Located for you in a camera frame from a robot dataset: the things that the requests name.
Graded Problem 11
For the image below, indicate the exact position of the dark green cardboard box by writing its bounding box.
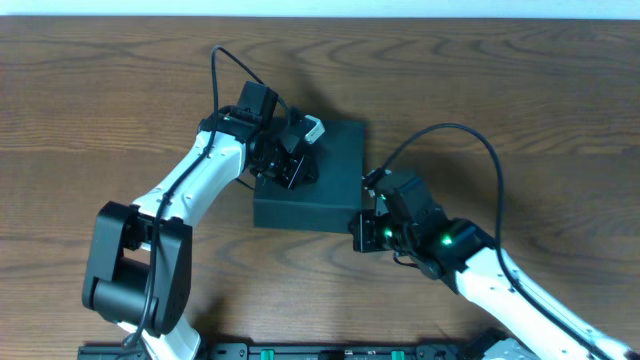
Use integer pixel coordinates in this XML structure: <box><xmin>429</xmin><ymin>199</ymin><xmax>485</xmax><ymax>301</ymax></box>
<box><xmin>253</xmin><ymin>120</ymin><xmax>366</xmax><ymax>233</ymax></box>

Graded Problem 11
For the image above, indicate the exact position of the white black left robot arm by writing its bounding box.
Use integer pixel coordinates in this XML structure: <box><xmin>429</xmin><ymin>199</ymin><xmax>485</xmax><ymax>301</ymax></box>
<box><xmin>82</xmin><ymin>106</ymin><xmax>325</xmax><ymax>359</ymax></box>

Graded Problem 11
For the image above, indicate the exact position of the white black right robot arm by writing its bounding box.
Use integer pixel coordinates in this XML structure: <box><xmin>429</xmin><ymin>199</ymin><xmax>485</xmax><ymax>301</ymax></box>
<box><xmin>348</xmin><ymin>210</ymin><xmax>639</xmax><ymax>359</ymax></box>

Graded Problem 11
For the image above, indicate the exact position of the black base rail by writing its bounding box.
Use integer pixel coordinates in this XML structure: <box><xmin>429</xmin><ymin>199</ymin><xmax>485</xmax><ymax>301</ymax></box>
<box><xmin>76</xmin><ymin>337</ymin><xmax>502</xmax><ymax>360</ymax></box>

